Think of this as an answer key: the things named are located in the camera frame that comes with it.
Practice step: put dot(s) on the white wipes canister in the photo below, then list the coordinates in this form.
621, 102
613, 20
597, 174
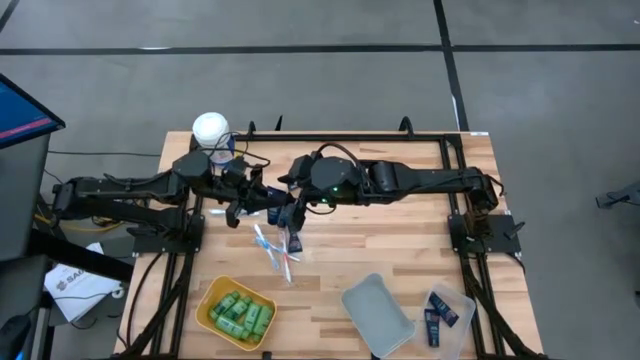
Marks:
210, 127

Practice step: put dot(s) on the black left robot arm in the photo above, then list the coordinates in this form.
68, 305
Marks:
125, 187

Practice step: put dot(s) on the yellow plastic bin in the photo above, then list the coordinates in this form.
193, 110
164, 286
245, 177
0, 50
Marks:
222, 282

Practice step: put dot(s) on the computer monitor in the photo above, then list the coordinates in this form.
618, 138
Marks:
20, 112

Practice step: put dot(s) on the red toothbrush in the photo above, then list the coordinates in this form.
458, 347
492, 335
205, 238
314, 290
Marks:
286, 262

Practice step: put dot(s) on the white printed paper sheet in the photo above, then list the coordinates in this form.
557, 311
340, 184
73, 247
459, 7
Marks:
75, 290

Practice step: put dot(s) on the black computer mouse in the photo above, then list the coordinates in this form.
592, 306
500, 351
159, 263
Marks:
12, 336

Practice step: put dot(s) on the green shampoo bottle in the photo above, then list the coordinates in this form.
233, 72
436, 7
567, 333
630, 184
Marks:
251, 316
238, 309
229, 326
263, 320
224, 303

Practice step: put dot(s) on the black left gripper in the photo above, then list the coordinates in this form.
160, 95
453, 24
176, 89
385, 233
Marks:
240, 181

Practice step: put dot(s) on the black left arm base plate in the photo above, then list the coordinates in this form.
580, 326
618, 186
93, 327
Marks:
165, 242

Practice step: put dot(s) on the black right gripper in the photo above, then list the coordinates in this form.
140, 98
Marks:
302, 170

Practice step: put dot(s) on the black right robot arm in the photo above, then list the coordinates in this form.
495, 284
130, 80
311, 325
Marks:
425, 180

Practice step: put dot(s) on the black frame clamp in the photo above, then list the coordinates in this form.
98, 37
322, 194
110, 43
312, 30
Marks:
267, 355

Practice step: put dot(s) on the black desk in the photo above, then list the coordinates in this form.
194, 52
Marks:
75, 255

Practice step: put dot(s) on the dark floor stand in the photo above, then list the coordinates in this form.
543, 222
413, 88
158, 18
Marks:
620, 197

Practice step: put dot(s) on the clear plastic bin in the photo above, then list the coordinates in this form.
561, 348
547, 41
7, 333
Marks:
462, 305

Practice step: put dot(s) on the grey plastic bin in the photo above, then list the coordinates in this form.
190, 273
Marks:
377, 315

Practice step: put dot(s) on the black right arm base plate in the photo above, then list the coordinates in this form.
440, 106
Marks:
500, 241

